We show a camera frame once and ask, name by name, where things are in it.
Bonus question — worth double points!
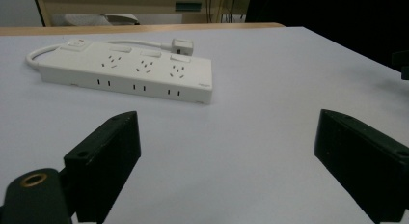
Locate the white power strip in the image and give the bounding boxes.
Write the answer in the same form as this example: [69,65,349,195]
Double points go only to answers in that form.
[37,38,214,105]

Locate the hanging cables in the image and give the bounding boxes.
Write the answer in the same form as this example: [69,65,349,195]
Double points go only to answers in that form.
[205,0,240,24]

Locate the teal label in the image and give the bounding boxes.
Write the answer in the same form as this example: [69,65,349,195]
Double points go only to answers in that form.
[175,1,203,13]

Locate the beige cabinet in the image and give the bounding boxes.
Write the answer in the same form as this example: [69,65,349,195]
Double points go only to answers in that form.
[33,0,253,27]

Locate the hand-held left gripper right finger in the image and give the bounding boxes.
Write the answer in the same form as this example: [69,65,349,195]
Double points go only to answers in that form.
[314,108,409,224]

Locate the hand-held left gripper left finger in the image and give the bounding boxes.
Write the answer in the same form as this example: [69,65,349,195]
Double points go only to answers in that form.
[63,110,142,224]

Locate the dark blurred object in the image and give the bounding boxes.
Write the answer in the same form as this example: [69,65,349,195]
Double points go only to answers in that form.
[391,49,409,81]

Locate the wooden table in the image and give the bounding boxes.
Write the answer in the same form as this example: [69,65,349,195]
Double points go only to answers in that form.
[0,22,286,37]

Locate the white plug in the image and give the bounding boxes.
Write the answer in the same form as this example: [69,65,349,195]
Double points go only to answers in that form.
[170,38,195,57]

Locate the grey chair seat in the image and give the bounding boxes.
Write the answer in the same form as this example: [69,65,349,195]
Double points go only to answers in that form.
[65,14,141,27]

